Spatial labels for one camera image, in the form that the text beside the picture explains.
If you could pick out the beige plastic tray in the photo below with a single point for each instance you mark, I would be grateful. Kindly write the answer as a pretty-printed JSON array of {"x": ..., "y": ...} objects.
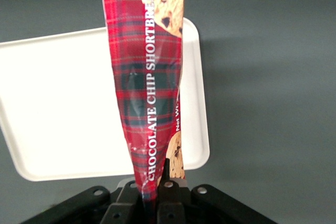
[{"x": 57, "y": 103}]

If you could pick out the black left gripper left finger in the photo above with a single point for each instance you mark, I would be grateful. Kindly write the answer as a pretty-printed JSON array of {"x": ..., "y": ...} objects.
[{"x": 123, "y": 203}]

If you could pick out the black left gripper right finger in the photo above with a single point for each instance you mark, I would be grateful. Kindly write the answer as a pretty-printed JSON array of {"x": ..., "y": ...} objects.
[{"x": 169, "y": 197}]

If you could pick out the red tartan cookie box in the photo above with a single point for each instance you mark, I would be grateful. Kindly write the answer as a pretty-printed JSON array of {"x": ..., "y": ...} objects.
[{"x": 147, "y": 77}]

